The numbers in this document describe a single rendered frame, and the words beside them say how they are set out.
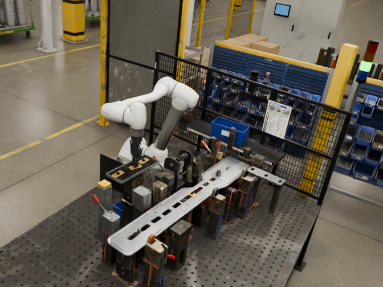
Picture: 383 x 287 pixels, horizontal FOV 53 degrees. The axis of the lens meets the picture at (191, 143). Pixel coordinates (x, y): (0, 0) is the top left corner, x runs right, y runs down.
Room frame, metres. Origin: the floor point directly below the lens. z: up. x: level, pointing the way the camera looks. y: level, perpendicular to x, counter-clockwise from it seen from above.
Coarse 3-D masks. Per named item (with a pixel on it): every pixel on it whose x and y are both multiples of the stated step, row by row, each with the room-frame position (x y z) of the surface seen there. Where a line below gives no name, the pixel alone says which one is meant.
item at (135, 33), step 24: (120, 0) 4.96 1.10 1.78; (144, 0) 4.79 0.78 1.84; (168, 0) 4.64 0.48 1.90; (120, 24) 4.96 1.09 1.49; (144, 24) 4.78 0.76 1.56; (168, 24) 4.63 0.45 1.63; (120, 48) 4.96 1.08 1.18; (144, 48) 4.78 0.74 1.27; (168, 48) 4.62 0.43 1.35; (120, 72) 4.95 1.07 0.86; (144, 72) 4.78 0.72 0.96; (168, 72) 4.60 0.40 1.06; (120, 96) 4.94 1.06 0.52
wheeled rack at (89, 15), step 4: (92, 0) 11.18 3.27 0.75; (92, 4) 11.18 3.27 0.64; (92, 8) 11.18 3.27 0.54; (88, 12) 11.80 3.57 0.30; (92, 12) 11.18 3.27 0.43; (100, 12) 11.96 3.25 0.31; (88, 16) 11.27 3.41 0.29; (92, 16) 11.18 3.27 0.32; (96, 16) 11.40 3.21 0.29; (100, 16) 11.54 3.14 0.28; (92, 20) 11.26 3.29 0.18; (92, 24) 11.27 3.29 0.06
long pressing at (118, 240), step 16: (224, 160) 2.70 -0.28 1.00; (208, 176) 2.43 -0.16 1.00; (224, 176) 2.46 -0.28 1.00; (176, 192) 2.16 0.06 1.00; (208, 192) 2.22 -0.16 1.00; (160, 208) 1.97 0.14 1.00; (176, 208) 1.99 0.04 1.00; (192, 208) 2.02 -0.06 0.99; (128, 224) 1.77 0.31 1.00; (144, 224) 1.80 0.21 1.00; (160, 224) 1.82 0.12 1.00; (112, 240) 1.63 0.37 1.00; (128, 240) 1.64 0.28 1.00; (144, 240) 1.66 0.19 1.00
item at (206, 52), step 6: (198, 48) 6.08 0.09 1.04; (204, 48) 6.13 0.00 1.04; (204, 54) 5.77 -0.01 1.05; (204, 60) 5.49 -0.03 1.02; (204, 72) 5.55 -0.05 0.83; (186, 84) 5.90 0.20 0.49; (192, 84) 5.87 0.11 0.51; (198, 90) 5.83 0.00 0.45; (186, 114) 5.44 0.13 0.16; (198, 114) 5.36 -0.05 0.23
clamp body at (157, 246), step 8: (152, 248) 1.55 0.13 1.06; (160, 248) 1.55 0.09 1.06; (152, 256) 1.55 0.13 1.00; (160, 256) 1.52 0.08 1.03; (152, 264) 1.54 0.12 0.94; (160, 264) 1.53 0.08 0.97; (152, 272) 1.55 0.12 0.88; (160, 272) 1.55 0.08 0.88; (144, 280) 1.57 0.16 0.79; (152, 280) 1.54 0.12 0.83; (160, 280) 1.53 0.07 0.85
